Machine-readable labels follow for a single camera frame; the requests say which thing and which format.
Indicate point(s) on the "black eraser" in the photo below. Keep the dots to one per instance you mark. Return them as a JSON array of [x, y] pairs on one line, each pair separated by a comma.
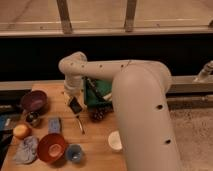
[[75, 106]]

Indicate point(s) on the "purple bowl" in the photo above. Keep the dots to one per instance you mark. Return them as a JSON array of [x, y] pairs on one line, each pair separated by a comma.
[[34, 100]]

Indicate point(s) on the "dark red grapes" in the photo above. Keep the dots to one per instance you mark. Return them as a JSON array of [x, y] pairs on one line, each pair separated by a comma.
[[98, 114]]

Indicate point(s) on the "banana in bin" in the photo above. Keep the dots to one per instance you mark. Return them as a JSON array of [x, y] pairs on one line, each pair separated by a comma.
[[108, 97]]

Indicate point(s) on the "grey tap fixture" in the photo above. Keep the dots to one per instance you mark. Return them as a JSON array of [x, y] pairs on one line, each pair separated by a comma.
[[205, 72]]

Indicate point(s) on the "red bowl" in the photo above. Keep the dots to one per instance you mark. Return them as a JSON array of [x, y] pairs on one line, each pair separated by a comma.
[[51, 148]]

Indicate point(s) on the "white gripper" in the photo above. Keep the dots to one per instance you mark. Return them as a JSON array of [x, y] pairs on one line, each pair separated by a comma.
[[72, 88]]

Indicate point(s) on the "blue sponge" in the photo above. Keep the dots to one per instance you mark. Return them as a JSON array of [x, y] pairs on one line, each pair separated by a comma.
[[54, 125]]

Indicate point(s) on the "black tool in bin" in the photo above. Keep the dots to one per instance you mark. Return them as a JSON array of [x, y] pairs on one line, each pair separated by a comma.
[[94, 89]]

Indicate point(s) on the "small dark can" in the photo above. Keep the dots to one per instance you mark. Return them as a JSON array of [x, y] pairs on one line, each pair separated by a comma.
[[33, 119]]

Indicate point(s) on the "blue cup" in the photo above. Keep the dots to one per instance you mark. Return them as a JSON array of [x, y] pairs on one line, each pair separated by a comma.
[[74, 153]]

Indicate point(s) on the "blue-grey cloth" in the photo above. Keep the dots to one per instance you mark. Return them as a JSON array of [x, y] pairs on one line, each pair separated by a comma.
[[27, 151]]

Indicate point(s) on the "green plastic bin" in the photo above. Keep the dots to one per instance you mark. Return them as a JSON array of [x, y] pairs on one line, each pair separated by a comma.
[[90, 100]]

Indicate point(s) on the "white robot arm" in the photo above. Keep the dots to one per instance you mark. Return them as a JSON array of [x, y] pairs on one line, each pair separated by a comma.
[[139, 101]]

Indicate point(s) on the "white cup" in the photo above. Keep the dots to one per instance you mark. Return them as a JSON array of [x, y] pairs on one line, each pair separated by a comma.
[[114, 141]]

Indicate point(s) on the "orange fruit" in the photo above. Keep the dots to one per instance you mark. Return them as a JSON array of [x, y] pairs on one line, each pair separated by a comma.
[[21, 131]]

